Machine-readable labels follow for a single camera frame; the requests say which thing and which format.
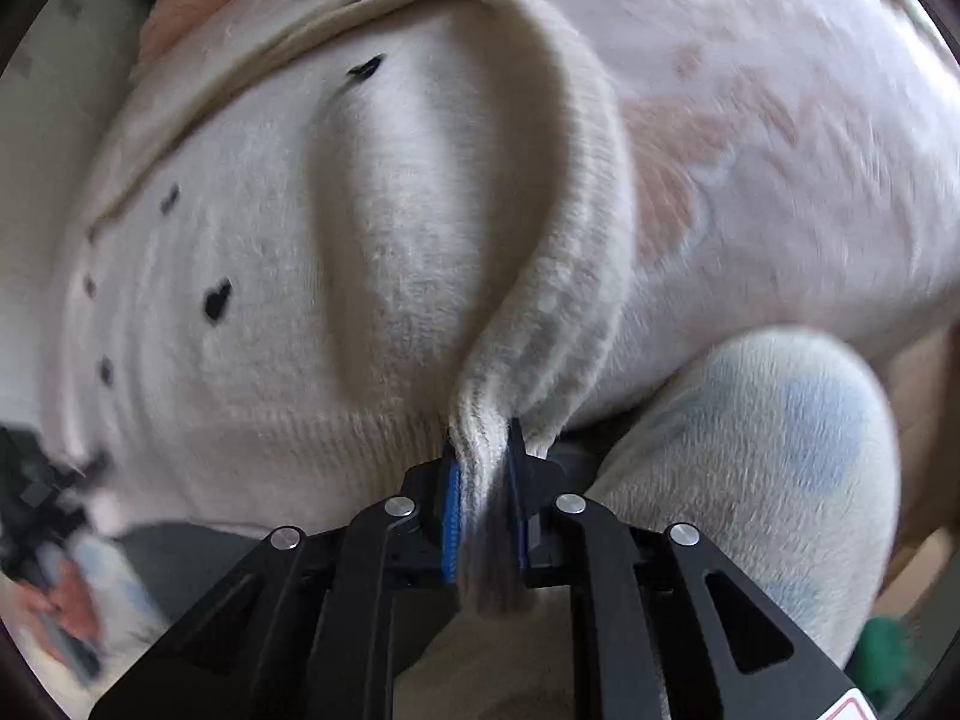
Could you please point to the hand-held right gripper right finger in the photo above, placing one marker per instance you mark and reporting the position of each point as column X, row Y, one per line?
column 518, row 510

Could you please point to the person's left hand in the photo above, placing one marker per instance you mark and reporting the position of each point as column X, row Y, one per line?
column 56, row 607

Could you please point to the cream sweater with black hearts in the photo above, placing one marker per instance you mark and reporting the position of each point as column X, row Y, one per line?
column 315, row 255

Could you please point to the cream sweater with black dots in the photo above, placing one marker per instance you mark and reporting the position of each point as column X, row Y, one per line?
column 750, row 150

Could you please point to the white fleece cloth blue spots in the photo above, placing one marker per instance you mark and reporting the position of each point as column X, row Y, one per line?
column 757, row 465

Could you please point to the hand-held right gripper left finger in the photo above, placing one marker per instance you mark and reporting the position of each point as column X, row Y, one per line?
column 451, row 517

